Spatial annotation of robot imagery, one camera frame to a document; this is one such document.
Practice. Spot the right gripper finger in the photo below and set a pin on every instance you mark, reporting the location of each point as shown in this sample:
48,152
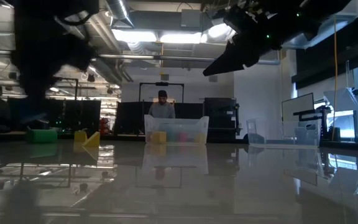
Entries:
238,65
232,53

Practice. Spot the green oblong block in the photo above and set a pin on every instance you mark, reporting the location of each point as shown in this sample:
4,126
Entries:
42,136

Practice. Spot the yellow wedge block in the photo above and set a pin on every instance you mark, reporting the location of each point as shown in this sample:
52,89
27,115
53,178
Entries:
92,141
79,136

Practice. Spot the yellow cube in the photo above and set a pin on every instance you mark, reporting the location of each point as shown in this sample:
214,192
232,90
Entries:
201,138
158,137

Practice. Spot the red cube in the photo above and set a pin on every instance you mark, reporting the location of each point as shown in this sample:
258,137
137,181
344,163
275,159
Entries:
182,137

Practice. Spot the green cube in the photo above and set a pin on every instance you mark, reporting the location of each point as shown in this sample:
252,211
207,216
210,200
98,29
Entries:
171,137

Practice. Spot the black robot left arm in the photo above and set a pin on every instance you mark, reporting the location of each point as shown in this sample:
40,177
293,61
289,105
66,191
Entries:
42,21

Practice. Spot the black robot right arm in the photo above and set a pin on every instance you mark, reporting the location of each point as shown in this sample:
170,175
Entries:
315,12

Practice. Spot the ceiling light panel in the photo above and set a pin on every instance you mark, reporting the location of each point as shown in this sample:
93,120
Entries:
134,35
180,38
221,31

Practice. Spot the grey ceiling box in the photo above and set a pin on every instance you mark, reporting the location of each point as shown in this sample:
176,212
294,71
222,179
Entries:
190,18

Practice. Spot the black partition screen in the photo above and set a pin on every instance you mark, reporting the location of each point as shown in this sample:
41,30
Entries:
73,113
129,118

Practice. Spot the black cabinet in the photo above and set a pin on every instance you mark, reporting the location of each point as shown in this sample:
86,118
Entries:
221,118

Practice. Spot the white display board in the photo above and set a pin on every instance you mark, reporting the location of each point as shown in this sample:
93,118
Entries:
297,107

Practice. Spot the grey ceiling pipe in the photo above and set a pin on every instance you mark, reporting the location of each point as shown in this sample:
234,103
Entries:
154,57

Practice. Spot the clear plastic bin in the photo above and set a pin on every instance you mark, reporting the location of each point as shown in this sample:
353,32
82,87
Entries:
278,133
176,124

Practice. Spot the red background object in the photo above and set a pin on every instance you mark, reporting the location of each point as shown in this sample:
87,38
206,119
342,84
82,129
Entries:
104,124

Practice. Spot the black robot workstation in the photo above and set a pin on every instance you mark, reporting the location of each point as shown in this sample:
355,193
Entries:
315,118

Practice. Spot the glossy white table sheet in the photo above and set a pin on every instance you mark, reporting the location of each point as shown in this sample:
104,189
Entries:
179,180

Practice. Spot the black gantry frame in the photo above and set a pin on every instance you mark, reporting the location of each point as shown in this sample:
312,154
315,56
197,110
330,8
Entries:
162,84

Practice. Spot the silver ventilation duct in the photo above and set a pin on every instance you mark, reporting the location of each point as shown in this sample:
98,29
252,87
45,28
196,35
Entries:
120,11

